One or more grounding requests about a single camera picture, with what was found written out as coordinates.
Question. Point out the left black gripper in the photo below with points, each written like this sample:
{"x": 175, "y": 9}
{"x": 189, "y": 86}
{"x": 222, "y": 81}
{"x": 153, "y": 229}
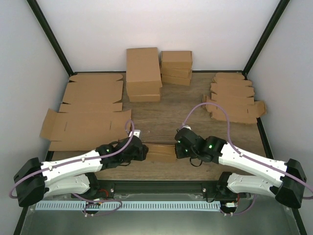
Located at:
{"x": 142, "y": 155}

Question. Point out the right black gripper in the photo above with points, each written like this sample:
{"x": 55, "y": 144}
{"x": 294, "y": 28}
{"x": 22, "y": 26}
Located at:
{"x": 179, "y": 153}

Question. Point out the small cardboard box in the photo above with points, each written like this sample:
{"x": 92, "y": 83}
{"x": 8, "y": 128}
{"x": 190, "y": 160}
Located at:
{"x": 161, "y": 153}

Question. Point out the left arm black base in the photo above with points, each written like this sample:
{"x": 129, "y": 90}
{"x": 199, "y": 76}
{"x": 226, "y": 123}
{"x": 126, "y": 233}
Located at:
{"x": 106, "y": 190}

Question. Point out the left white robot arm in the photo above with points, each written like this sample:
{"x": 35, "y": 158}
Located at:
{"x": 37, "y": 180}

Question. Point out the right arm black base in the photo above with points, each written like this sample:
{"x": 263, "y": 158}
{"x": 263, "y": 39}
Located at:
{"x": 217, "y": 190}

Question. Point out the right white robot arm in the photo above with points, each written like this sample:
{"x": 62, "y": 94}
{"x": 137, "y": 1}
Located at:
{"x": 278, "y": 179}

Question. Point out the bottom large folded box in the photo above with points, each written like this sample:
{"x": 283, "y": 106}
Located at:
{"x": 145, "y": 98}

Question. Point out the large folded box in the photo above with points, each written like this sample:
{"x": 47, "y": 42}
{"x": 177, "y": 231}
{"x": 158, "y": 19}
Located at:
{"x": 143, "y": 71}
{"x": 145, "y": 98}

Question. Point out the bottom small folded box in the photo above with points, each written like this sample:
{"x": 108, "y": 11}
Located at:
{"x": 175, "y": 80}

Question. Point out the small folded box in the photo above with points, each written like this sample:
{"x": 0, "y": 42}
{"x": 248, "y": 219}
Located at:
{"x": 176, "y": 72}
{"x": 177, "y": 59}
{"x": 175, "y": 80}

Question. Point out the top large folded box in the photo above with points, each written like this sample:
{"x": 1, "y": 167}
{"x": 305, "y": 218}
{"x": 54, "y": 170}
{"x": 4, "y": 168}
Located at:
{"x": 143, "y": 71}

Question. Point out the middle small folded box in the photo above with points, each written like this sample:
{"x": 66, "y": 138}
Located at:
{"x": 176, "y": 72}

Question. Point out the top small folded box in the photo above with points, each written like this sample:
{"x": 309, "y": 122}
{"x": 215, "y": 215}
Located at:
{"x": 177, "y": 59}

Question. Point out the large flat cardboard blank stack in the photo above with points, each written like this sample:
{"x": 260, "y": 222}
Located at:
{"x": 90, "y": 114}

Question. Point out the small flat cardboard blank stack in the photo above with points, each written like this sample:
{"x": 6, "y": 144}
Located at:
{"x": 235, "y": 95}

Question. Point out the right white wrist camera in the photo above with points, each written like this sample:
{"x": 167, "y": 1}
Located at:
{"x": 186, "y": 127}

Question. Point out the black front frame rail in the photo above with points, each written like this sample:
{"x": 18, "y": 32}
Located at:
{"x": 156, "y": 187}

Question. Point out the light blue slotted cable duct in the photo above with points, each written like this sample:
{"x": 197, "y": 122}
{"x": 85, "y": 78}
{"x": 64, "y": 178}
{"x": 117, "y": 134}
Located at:
{"x": 130, "y": 206}

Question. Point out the left black frame post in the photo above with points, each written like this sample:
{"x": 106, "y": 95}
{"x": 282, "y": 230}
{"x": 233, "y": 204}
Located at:
{"x": 50, "y": 35}

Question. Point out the black frame post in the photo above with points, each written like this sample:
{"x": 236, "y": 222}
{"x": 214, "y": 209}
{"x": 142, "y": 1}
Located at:
{"x": 278, "y": 12}
{"x": 50, "y": 35}

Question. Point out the right black frame post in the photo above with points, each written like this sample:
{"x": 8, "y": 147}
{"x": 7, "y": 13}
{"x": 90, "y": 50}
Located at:
{"x": 278, "y": 12}

